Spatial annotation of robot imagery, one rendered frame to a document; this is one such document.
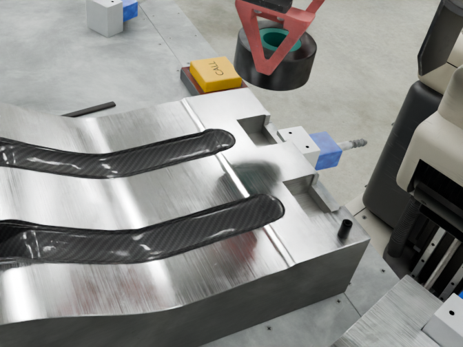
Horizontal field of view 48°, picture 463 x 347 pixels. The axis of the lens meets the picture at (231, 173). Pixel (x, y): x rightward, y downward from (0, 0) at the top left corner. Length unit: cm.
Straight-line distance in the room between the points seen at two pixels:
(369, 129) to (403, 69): 59
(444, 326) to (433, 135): 42
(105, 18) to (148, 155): 40
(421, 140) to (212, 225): 46
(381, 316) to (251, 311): 12
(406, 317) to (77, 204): 32
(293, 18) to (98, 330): 29
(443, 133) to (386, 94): 165
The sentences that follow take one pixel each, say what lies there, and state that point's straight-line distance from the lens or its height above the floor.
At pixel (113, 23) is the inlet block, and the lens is 92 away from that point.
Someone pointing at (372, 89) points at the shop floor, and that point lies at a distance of 251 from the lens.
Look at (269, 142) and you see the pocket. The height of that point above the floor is 86.
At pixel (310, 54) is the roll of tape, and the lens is 52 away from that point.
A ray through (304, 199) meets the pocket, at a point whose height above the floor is 86.
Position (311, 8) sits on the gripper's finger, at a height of 103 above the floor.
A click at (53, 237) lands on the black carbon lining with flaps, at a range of 45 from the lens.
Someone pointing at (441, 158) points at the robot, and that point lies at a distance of 86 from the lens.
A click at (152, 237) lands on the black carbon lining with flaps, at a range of 49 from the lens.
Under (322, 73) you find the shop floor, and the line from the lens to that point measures 252.
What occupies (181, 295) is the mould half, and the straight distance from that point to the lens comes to 44.
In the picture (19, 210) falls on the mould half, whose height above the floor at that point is 93.
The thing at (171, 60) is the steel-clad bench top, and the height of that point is 80.
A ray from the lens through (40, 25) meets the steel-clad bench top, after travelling 96.
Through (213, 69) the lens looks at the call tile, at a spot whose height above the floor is 84.
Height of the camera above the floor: 125
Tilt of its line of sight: 42 degrees down
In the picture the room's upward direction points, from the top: 10 degrees clockwise
